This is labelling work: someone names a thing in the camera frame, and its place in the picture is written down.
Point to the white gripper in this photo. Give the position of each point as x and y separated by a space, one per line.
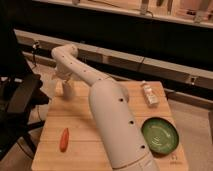
62 73

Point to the white ceramic cup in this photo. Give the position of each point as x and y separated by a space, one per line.
68 90

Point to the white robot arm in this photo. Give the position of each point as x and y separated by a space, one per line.
123 141

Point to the black chair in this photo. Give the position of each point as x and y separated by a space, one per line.
19 93

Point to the orange carrot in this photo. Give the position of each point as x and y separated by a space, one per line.
64 140

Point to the green plate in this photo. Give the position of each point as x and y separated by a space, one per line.
160 135

